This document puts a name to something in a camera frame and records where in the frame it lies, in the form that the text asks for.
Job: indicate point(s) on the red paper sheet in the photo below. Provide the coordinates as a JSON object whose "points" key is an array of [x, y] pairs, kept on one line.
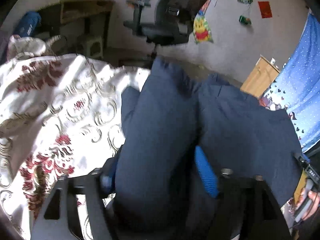
{"points": [[265, 9]]}

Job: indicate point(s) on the pale plastic stool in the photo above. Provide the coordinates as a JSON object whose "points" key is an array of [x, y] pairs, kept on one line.
{"points": [[93, 46]]}

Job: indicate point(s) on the blue bag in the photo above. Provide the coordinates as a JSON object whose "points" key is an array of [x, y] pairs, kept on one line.
{"points": [[27, 23]]}

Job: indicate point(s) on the yellow bear wall poster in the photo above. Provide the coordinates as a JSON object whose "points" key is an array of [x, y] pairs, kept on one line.
{"points": [[202, 28]]}

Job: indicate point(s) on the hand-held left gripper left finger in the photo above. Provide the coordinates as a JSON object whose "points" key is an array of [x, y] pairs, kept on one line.
{"points": [[108, 178]]}

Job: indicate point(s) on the navy blue garment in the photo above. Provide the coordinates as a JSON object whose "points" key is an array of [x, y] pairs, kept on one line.
{"points": [[162, 117]]}

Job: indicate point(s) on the person's right hand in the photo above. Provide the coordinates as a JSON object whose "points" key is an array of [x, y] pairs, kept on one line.
{"points": [[314, 200]]}

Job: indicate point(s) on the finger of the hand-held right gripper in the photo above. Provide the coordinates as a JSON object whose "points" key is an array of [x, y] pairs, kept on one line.
{"points": [[301, 158]]}

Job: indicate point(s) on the floral white and red bedspread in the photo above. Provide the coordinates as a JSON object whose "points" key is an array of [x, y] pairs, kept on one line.
{"points": [[62, 100]]}

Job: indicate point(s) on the cartoon characters wall poster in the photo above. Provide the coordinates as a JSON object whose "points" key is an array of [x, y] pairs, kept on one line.
{"points": [[206, 5]]}

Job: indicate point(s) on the blue printed curtain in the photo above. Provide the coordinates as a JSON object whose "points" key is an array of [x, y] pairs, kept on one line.
{"points": [[297, 87]]}

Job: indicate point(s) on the green wall ornament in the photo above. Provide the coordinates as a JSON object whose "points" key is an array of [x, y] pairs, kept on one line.
{"points": [[245, 20]]}

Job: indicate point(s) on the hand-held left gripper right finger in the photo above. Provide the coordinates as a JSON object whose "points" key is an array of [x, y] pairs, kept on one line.
{"points": [[206, 172]]}

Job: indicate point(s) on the light wooden cabinet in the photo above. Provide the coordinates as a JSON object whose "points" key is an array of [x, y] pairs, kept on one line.
{"points": [[260, 76]]}

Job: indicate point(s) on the wooden desk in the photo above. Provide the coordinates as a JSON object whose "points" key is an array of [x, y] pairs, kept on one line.
{"points": [[85, 6]]}

